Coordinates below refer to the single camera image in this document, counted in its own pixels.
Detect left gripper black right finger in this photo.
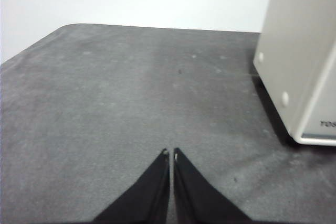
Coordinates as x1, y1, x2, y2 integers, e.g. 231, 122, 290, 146
172, 147, 252, 224

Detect cream Toshiba toaster oven body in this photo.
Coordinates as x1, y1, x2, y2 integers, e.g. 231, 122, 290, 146
253, 0, 336, 147

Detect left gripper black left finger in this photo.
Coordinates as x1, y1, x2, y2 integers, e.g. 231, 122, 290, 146
93, 148, 171, 224

